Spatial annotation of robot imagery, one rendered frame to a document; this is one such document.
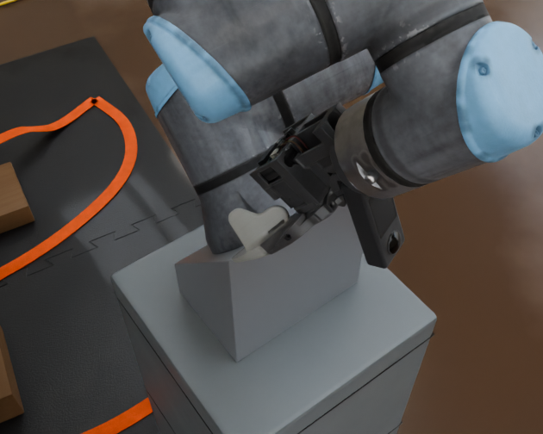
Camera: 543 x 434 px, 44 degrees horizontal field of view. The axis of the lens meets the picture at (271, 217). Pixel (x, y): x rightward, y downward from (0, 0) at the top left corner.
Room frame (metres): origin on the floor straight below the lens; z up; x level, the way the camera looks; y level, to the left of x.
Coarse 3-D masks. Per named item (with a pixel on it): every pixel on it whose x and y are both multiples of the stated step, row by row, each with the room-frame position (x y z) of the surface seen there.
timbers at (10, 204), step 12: (0, 168) 1.67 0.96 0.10; (12, 168) 1.67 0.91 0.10; (0, 180) 1.61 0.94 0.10; (12, 180) 1.61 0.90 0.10; (0, 192) 1.55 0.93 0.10; (12, 192) 1.55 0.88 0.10; (0, 204) 1.50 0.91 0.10; (12, 204) 1.50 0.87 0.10; (24, 204) 1.50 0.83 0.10; (0, 216) 1.44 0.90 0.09; (12, 216) 1.46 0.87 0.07; (24, 216) 1.48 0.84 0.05; (0, 228) 1.44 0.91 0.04; (12, 228) 1.45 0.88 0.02
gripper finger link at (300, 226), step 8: (296, 216) 0.44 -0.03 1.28; (304, 216) 0.43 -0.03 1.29; (312, 216) 0.43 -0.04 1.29; (288, 224) 0.43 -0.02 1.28; (296, 224) 0.42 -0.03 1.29; (304, 224) 0.42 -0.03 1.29; (312, 224) 0.42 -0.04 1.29; (280, 232) 0.43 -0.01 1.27; (288, 232) 0.42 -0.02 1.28; (296, 232) 0.42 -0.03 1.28; (304, 232) 0.42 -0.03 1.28; (272, 240) 0.43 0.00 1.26; (280, 240) 0.42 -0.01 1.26; (288, 240) 0.42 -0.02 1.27; (264, 248) 0.43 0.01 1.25; (272, 248) 0.42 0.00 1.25; (280, 248) 0.42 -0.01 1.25
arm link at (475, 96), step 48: (432, 48) 0.40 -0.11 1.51; (480, 48) 0.38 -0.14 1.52; (528, 48) 0.40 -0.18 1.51; (384, 96) 0.42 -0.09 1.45; (432, 96) 0.38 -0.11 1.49; (480, 96) 0.35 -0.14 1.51; (528, 96) 0.37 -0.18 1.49; (384, 144) 0.39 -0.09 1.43; (432, 144) 0.36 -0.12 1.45; (480, 144) 0.35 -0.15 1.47; (528, 144) 0.35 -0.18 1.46
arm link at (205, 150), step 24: (168, 72) 0.72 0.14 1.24; (168, 96) 0.70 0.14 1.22; (168, 120) 0.69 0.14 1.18; (192, 120) 0.68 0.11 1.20; (240, 120) 0.68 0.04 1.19; (264, 120) 0.69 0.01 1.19; (288, 120) 0.70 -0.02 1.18; (192, 144) 0.66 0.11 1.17; (216, 144) 0.66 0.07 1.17; (240, 144) 0.66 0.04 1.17; (264, 144) 0.67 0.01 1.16; (192, 168) 0.65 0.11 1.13; (216, 168) 0.64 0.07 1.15
